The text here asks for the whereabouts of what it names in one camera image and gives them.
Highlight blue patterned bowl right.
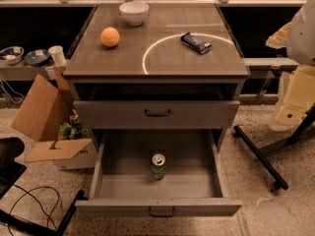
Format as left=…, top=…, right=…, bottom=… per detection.
left=24, top=49, right=50, bottom=67

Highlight open cardboard box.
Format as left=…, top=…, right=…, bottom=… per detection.
left=12, top=67, right=97, bottom=170

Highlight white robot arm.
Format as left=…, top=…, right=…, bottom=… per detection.
left=266, top=0, right=315, bottom=131

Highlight black floor cable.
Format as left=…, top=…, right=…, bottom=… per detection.
left=7, top=184, right=62, bottom=236

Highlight dark blue snack bag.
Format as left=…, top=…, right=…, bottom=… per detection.
left=180, top=32, right=213, bottom=55

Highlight green soda can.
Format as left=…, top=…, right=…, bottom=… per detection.
left=151, top=153, right=166, bottom=180

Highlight open middle drawer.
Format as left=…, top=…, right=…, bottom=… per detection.
left=76, top=130, right=242, bottom=217

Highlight black table leg base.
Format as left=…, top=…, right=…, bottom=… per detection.
left=233, top=105, right=315, bottom=190

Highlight orange ball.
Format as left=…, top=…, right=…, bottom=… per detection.
left=100, top=28, right=120, bottom=48

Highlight closed top drawer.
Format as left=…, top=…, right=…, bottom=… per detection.
left=74, top=100, right=239, bottom=129

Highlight grey low shelf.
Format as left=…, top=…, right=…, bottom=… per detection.
left=0, top=60, right=56, bottom=82

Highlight grey drawer cabinet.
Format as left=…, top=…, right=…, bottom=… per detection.
left=62, top=2, right=250, bottom=218

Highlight white paper cup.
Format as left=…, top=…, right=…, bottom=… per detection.
left=48, top=45, right=66, bottom=67

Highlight blue patterned bowl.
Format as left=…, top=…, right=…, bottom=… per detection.
left=24, top=49, right=50, bottom=67
left=0, top=46, right=24, bottom=65

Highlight green snack bags in box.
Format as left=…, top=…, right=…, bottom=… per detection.
left=58, top=109, right=90, bottom=141

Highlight blue patterned bowl left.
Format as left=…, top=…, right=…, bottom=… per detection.
left=0, top=46, right=24, bottom=65

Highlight white ceramic bowl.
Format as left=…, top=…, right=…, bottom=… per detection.
left=119, top=1, right=150, bottom=26

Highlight black office chair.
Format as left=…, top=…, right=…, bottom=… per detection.
left=0, top=137, right=85, bottom=236

